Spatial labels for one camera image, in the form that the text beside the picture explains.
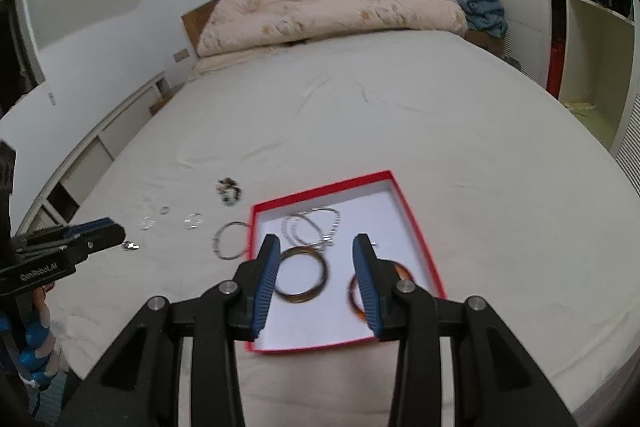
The low white cabinet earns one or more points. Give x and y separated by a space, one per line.
100 142

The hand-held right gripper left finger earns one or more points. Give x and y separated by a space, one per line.
265 287

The white bed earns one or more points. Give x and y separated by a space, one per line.
400 122

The red panel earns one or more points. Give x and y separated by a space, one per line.
556 67

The open white wardrobe shelf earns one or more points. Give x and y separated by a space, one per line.
595 57

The blue crumpled cloth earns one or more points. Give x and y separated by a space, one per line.
482 9

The wall socket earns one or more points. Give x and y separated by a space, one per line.
181 55

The twisted silver bangle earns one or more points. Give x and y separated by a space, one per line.
218 241

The wooden nightstand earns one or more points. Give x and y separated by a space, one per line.
485 41

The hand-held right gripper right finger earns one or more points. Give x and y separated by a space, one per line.
367 287

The cream floral duvet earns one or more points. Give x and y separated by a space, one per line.
325 14

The red cardboard box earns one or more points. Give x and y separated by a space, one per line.
390 217

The amber resin bangle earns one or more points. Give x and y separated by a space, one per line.
405 271

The cream pillow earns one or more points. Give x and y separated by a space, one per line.
220 62

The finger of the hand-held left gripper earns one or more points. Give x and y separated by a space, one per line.
90 227
105 238

